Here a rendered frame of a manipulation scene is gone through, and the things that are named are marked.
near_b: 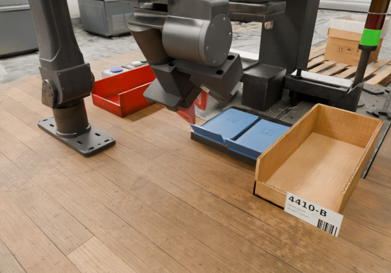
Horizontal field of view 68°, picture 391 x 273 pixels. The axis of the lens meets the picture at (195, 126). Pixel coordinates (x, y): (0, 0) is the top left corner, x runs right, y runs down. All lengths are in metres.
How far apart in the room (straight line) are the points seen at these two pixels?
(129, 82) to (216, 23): 0.55
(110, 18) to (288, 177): 5.42
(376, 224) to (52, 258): 0.43
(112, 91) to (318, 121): 0.51
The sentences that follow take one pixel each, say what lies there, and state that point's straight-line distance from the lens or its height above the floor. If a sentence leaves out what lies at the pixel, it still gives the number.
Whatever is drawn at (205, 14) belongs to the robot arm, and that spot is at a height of 1.17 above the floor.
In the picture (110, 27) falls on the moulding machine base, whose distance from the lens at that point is 5.78.
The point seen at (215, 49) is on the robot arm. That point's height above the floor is 1.13.
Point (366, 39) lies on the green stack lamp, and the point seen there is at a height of 1.06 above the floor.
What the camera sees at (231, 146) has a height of 0.93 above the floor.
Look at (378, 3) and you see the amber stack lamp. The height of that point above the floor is 1.14.
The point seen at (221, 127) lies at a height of 0.92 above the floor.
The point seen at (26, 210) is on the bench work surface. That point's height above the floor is 0.90.
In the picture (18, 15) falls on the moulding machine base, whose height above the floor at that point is 0.58.
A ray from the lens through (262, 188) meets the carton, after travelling 0.46.
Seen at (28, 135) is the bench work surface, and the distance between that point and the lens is 0.71.
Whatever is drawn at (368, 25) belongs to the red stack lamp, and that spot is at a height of 1.09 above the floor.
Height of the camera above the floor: 1.21
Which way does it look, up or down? 29 degrees down
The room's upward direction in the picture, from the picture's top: straight up
